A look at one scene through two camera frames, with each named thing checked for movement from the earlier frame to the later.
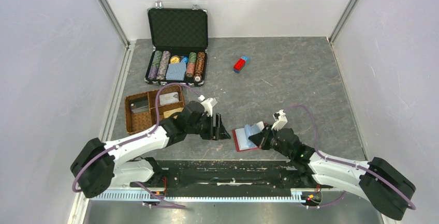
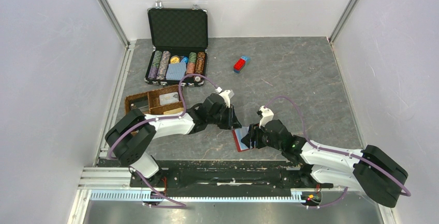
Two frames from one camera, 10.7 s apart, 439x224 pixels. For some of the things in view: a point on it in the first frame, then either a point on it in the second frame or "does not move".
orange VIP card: x=167 y=114 does not move
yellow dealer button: x=175 y=59 does not move
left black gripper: x=217 y=132 -> x=232 y=121
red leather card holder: x=241 y=135 does not move
